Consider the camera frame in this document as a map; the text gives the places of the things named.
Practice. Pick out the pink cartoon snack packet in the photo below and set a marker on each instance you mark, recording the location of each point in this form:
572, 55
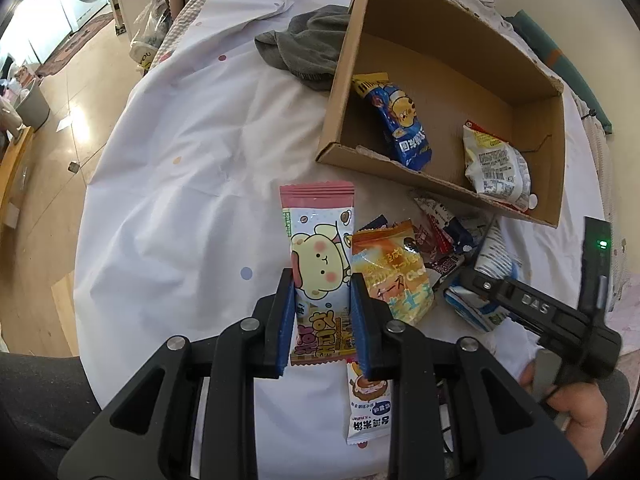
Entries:
320, 255

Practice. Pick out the orange snack packet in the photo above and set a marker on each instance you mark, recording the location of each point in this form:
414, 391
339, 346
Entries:
395, 270

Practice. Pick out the navy white snack packet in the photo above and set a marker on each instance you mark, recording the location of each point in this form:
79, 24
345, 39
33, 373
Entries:
460, 232

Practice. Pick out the white paper sheet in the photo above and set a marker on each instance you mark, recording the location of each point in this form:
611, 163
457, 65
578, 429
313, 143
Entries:
65, 122

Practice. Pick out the blue white snack packet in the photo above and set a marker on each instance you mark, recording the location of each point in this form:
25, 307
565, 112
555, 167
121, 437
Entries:
492, 260

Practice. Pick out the wooden furniture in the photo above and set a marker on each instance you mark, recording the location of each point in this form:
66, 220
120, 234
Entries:
12, 170

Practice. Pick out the white crinkled snack packet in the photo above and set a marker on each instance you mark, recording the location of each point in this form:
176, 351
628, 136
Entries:
495, 165

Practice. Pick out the brown cardboard box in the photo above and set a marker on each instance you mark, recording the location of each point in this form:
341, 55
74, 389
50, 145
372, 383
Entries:
440, 75

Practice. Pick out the person's dark trouser leg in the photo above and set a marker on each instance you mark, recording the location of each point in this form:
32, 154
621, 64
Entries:
40, 410

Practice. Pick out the grey bucket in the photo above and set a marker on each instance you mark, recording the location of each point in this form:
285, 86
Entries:
34, 107

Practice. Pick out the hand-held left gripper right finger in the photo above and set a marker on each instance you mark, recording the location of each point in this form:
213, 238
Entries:
361, 330

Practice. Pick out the plastic bag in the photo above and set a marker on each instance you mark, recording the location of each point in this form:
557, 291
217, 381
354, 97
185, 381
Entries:
150, 30

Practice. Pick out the patterned floor rug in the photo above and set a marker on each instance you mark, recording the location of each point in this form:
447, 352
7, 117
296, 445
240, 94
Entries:
75, 42

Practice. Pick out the small grey floor object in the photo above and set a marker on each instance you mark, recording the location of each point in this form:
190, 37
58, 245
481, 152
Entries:
74, 166

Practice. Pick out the blue cartoon snack packet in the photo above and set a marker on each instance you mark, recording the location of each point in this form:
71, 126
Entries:
400, 125

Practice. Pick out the green headboard cushion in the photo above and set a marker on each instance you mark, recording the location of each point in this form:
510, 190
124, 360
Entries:
565, 60

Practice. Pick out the red white cartoon snack packet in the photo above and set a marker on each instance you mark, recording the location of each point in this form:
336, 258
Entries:
430, 220

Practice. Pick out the white coffee snack packet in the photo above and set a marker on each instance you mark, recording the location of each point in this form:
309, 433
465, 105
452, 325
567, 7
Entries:
367, 410

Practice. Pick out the person's right hand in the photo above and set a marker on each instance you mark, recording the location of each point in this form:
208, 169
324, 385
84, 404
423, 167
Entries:
580, 410

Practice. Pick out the white cabinet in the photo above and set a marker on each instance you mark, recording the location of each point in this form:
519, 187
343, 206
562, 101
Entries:
135, 0

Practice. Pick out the white dotted bed sheet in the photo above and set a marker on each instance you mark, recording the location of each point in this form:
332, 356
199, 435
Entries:
200, 160

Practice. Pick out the grey cloth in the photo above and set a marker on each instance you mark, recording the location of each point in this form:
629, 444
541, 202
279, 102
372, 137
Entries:
310, 45

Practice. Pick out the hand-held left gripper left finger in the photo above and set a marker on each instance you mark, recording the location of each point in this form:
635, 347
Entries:
286, 320

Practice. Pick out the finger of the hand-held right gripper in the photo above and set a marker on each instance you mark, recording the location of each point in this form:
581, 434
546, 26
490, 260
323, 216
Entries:
525, 302

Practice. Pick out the grey checkered bed cover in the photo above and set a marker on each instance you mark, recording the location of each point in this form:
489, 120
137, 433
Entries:
185, 15

